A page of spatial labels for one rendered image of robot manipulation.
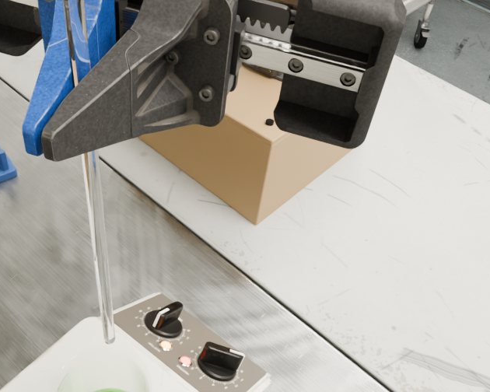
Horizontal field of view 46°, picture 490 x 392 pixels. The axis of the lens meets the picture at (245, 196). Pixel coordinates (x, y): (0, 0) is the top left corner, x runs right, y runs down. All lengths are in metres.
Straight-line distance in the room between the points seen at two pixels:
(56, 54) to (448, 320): 0.49
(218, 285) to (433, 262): 0.23
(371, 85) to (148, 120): 0.08
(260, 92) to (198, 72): 0.39
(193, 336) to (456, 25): 2.83
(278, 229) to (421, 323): 0.17
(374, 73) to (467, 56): 2.75
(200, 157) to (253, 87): 0.10
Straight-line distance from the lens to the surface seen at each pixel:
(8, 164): 0.68
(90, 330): 0.44
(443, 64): 2.84
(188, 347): 0.48
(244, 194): 0.61
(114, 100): 0.19
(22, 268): 0.59
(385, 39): 0.21
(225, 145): 0.59
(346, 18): 0.21
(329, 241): 0.63
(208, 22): 0.21
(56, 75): 0.19
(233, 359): 0.46
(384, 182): 0.71
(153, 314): 0.49
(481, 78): 2.84
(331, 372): 0.54
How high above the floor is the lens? 1.37
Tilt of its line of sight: 46 degrees down
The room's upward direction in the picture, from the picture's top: 9 degrees clockwise
